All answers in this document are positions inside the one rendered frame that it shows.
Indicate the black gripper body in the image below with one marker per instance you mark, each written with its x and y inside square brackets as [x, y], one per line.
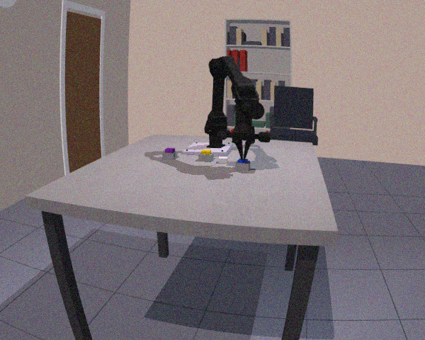
[262, 136]

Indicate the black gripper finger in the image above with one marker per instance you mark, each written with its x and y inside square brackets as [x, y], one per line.
[247, 144]
[239, 145]

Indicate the purple button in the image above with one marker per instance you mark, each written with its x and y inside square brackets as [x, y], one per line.
[170, 153]

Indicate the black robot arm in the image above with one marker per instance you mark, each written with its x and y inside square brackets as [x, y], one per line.
[247, 101]

